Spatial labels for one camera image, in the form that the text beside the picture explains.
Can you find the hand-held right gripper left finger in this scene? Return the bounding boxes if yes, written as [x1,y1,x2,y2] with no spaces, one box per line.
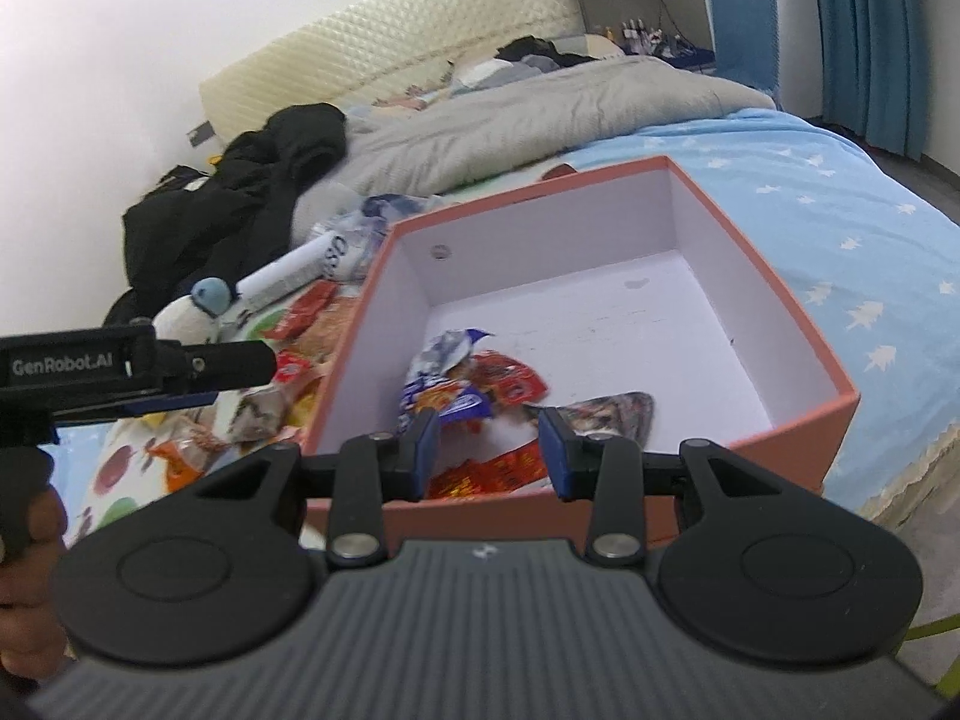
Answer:
[176,406,445,568]

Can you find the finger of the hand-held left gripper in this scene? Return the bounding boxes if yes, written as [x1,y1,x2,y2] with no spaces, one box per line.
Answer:
[156,340,277,395]
[56,390,220,428]

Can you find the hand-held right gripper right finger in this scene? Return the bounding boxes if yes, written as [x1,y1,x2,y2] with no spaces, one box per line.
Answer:
[536,405,796,569]

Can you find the blue white snack packet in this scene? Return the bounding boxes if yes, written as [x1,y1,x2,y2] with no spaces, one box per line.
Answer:
[397,326,496,428]

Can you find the dark brown snack packet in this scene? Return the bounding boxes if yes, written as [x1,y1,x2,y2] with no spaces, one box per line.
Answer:
[521,390,655,445]

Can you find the red orange snack packet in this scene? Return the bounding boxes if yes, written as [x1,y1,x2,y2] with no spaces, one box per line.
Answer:
[426,444,552,502]

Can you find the pile of snack packets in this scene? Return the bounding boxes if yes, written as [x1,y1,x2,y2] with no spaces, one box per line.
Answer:
[146,281,361,488]

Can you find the pink cardboard box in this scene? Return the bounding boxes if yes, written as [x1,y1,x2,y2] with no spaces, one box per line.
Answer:
[304,155,858,548]

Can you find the person's left hand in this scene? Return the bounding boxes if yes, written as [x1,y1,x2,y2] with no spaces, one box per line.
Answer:
[0,480,76,683]

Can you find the plush penguin toy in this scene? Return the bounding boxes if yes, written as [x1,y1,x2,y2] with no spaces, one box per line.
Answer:
[154,277,241,346]

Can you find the white tube bottle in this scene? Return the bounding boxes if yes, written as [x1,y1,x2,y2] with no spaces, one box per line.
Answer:
[236,232,353,308]

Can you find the black jacket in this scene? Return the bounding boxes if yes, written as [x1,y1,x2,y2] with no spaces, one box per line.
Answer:
[101,101,350,327]

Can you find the printed plastic bag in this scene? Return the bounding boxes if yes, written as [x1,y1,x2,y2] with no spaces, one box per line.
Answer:
[311,193,443,282]

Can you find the grey blanket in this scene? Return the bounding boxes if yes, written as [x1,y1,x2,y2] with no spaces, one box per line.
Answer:
[292,56,777,237]

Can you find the floral pillow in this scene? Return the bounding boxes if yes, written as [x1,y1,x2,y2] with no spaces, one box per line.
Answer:
[367,52,526,117]

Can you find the blue star bed sheet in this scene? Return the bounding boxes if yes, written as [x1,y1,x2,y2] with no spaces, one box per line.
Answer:
[34,106,960,541]

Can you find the cream quilted headboard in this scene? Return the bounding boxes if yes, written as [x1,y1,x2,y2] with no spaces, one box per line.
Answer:
[199,0,586,140]

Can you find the heap of clothes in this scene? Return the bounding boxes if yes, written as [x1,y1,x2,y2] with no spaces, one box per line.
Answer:
[450,35,623,91]

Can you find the small bottles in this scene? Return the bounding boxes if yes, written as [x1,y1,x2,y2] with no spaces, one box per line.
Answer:
[604,19,665,57]

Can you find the blue chair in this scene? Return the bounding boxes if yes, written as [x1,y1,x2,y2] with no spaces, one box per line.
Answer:
[707,0,781,91]

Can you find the blue curtain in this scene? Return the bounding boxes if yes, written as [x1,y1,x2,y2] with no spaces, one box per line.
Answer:
[814,0,931,162]

